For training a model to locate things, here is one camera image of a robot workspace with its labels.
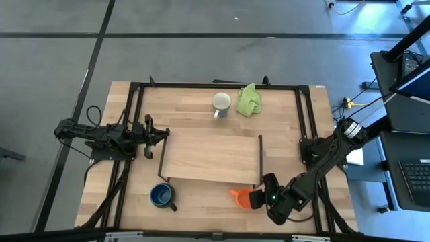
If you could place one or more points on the dark blue mug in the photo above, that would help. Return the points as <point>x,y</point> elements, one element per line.
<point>161,195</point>

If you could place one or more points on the grey furniture leg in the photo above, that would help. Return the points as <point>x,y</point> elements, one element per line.
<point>10,154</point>

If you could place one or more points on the black diagonal pole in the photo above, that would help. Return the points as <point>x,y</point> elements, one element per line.
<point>408,40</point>

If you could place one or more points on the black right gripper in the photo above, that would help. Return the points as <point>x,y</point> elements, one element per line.
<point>277,201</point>

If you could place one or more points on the black aluminium table frame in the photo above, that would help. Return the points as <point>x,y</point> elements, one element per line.
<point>201,85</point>

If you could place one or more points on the black power brick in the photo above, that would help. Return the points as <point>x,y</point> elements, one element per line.
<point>409,64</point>

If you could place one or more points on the white paper sheet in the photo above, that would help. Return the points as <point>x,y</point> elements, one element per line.
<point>356,158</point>

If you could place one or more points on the wooden shelf with black legs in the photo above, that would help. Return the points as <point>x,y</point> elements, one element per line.
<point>208,158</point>

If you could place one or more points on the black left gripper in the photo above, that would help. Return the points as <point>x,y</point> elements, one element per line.
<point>148,136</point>

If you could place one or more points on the black caster foot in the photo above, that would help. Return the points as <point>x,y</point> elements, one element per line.
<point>383,209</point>

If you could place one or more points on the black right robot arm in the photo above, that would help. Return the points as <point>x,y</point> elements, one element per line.
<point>322,168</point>

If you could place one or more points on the black keyboard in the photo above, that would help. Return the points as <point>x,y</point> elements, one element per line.
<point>416,181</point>

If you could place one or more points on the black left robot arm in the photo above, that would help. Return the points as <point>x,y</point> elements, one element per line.
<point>87,131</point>

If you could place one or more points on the green microfibre cloth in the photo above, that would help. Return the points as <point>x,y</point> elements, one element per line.
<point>248,101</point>

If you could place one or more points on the black desk with keyboard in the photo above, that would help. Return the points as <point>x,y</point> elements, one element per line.
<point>389,174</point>

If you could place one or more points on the black desk with monitor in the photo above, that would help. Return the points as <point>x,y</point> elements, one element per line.
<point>386,97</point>

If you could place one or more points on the dark computer monitor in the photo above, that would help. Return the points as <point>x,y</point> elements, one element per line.
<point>415,82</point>

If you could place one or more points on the large grey white mug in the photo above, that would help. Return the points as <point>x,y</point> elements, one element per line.
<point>221,102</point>

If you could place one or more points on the small orange cup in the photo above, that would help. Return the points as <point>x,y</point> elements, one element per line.
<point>242,199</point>

